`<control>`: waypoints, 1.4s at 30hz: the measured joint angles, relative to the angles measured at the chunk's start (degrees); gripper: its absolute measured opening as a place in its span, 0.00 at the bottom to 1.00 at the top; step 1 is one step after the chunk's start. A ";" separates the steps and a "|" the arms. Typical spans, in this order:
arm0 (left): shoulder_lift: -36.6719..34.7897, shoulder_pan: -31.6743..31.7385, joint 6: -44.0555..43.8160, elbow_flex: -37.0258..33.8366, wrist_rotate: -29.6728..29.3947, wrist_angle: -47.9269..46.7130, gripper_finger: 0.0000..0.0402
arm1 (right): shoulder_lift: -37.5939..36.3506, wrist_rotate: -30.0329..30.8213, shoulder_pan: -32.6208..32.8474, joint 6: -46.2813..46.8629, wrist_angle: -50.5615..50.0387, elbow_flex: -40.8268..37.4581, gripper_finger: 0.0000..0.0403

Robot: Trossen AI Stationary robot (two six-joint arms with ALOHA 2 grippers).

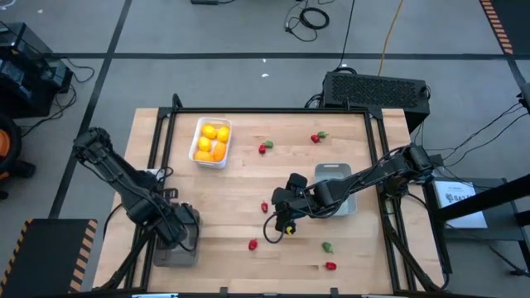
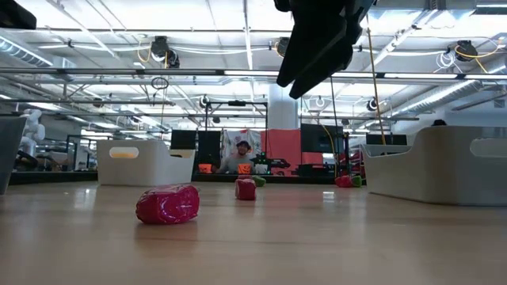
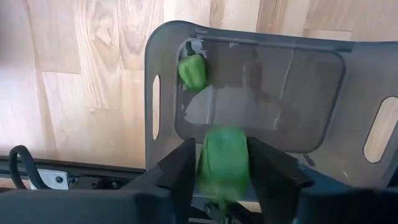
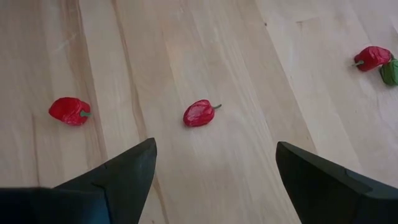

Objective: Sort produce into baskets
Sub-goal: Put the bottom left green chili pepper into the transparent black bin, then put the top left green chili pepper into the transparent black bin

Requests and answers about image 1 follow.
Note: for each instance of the white plastic basket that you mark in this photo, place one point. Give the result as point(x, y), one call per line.
point(215, 122)

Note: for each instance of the light grey plastic basket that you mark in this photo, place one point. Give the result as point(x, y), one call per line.
point(331, 171)

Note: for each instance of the black side table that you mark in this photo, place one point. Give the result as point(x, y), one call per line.
point(505, 232)

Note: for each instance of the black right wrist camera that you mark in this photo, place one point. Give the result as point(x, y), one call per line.
point(285, 220)

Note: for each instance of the black perforated computer case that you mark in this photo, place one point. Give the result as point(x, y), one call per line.
point(372, 91)

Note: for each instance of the black aluminium table frame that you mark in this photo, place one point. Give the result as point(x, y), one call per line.
point(269, 110)

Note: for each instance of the white paper sheet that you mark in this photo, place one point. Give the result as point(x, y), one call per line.
point(455, 194)

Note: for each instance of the black power strip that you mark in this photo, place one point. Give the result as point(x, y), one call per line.
point(205, 1)

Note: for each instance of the black hazard-striped floor mat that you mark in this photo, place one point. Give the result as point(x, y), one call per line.
point(513, 20)
point(45, 260)

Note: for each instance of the black metal beam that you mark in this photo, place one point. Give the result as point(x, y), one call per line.
point(488, 198)

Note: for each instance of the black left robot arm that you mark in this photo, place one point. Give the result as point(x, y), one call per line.
point(120, 178)

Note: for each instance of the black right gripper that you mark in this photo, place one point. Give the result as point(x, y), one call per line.
point(294, 198)

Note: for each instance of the green mini bell pepper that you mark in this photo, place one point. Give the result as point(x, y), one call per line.
point(268, 143)
point(327, 247)
point(322, 134)

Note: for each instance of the orange and black machine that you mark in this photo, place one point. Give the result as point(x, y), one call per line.
point(6, 145)

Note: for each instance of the black equipment cart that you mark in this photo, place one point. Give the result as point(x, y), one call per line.
point(25, 83)

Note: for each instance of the dark grey plastic basket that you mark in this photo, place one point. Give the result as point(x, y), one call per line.
point(174, 258)

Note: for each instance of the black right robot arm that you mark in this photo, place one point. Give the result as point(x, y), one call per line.
point(372, 171)

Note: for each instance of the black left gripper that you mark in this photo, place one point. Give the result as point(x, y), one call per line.
point(178, 225)

